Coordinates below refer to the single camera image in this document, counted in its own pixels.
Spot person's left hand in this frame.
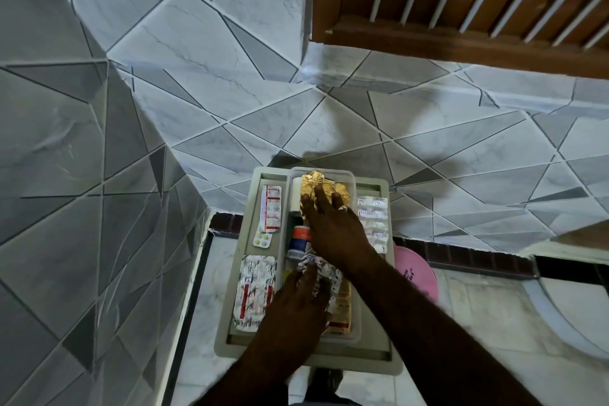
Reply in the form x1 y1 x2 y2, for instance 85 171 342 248
259 263 332 363

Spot person's right hand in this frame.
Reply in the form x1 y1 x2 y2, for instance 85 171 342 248
300 184 383 276

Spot silver tablet strips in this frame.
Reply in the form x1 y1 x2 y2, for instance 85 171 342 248
297 253 343 314
357 196 390 255
232 254 278 334

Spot white red-blue label medicine bottle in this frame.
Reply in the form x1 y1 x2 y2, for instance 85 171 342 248
287 225 313 260

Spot beige tablet strip pack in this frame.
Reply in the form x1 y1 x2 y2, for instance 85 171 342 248
325 277 354 334

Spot gold foil tablet strips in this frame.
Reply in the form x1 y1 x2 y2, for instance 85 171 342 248
300 171 352 211

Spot clear plastic first aid box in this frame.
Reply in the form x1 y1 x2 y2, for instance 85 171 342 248
287 166 362 343

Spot person's right forearm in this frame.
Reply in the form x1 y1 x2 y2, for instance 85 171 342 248
350 256 543 406

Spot dark shoe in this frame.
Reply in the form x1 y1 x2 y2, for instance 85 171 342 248
308 368 344 403

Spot white plastic drawer cabinet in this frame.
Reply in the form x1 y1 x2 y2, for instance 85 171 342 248
214 166 404 376

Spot pink lidded trash bin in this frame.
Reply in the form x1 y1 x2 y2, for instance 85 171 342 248
392 244 440 302

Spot brown barred wooden window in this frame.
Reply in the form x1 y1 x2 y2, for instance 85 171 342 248
311 0 609 67

